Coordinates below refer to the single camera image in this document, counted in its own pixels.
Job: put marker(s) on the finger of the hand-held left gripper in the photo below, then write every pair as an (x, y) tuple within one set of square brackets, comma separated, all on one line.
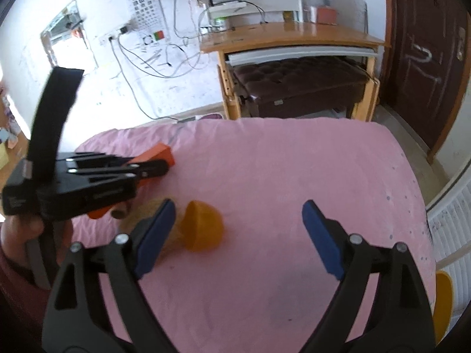
[(95, 159), (147, 169)]

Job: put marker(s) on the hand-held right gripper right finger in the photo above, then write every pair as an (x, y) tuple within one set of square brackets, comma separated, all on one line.
[(322, 239)]

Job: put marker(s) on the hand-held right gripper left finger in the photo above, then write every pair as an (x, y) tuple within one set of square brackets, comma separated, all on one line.
[(158, 235)]

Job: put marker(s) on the orange cup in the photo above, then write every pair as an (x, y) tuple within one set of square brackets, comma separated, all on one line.
[(206, 228)]

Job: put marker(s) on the person's left forearm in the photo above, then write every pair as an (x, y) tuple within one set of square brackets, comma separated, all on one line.
[(18, 301)]

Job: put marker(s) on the person's left hand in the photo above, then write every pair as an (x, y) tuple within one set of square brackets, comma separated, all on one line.
[(16, 233)]

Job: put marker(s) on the pink bed sheet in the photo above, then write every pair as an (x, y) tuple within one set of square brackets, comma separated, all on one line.
[(276, 172)]

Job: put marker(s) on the white power strip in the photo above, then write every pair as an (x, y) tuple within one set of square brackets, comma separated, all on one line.
[(116, 33)]

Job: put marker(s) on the white radiator cover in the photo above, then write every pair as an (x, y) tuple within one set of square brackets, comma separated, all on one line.
[(450, 228)]

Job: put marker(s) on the yellow round container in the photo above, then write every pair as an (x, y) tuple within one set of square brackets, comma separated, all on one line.
[(443, 305)]

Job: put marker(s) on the brown tufted bench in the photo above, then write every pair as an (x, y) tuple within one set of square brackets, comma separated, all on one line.
[(298, 81)]

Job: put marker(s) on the eye chart poster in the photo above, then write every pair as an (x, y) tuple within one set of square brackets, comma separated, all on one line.
[(143, 3)]

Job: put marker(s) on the wooden desk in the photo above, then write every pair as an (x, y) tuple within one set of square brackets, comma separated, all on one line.
[(287, 35)]

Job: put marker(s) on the dark brown door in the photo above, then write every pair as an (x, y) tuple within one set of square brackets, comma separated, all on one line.
[(427, 62)]

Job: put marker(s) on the white desk shelf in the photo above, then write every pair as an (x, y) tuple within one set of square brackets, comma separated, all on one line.
[(279, 5)]

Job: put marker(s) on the pink box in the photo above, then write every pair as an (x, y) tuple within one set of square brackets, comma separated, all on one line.
[(327, 15)]

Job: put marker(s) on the white cup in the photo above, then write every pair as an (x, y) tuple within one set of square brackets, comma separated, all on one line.
[(313, 14)]

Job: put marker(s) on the wall mirror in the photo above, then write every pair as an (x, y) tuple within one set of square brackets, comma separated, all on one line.
[(66, 33)]

